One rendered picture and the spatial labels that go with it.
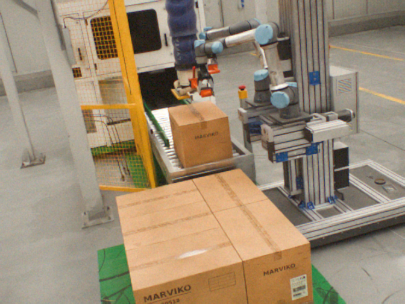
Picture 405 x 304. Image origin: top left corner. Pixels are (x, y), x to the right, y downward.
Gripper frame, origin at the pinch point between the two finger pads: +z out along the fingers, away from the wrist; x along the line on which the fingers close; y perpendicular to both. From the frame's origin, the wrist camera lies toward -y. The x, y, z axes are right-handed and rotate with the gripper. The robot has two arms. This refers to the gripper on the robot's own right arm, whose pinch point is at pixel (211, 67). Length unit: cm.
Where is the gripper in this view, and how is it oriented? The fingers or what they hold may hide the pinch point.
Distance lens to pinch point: 409.5
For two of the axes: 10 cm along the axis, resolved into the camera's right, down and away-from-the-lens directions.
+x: 9.6, -2.0, 1.7
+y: 2.3, 3.2, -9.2
